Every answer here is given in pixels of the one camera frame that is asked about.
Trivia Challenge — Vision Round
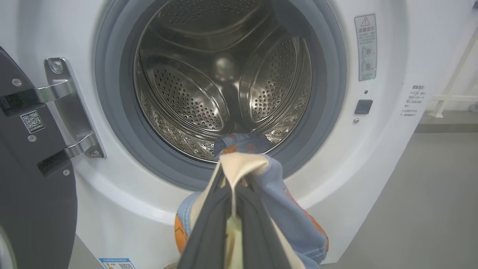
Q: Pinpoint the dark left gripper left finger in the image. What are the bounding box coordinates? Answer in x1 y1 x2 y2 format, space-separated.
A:
176 164 234 269

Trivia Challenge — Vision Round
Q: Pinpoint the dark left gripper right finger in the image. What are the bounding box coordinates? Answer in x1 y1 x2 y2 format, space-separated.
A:
235 179 292 269

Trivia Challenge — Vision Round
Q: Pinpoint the blue orange patterned garment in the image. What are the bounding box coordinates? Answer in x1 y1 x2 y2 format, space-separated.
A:
174 131 330 269

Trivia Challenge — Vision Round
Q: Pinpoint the cream cloth garment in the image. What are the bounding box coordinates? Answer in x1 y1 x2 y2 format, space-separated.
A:
190 152 270 269

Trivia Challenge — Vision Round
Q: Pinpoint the black round glass washer door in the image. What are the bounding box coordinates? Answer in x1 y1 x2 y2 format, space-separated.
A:
0 47 78 269

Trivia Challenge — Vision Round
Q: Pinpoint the white front-load washing machine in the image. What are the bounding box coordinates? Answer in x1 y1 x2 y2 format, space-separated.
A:
0 0 478 269

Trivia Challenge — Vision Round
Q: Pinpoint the black door latch socket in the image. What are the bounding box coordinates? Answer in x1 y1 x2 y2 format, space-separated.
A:
354 99 373 115

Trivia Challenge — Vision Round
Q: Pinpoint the grey rubber door gasket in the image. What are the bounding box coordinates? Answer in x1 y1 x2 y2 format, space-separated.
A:
95 0 348 191

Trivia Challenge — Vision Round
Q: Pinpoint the chrome door hinge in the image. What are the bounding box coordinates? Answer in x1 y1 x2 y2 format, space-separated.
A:
35 57 106 159

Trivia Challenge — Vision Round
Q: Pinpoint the blue energy label sticker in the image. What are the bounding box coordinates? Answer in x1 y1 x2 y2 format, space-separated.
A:
98 258 137 269

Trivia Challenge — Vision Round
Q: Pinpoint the stainless steel washer drum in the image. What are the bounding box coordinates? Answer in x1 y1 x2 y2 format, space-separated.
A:
133 0 312 163

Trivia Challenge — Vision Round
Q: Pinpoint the small black text sticker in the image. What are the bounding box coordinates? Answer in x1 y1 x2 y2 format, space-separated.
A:
401 84 426 118

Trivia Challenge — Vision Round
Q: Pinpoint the white QR code sticker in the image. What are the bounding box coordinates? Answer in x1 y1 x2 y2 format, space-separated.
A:
20 110 46 134

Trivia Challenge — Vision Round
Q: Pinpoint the grey warning label sticker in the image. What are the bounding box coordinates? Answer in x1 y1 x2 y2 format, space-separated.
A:
354 14 378 81

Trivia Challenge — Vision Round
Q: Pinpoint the white metal rack frame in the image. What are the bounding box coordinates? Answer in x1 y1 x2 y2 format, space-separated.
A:
428 22 478 118

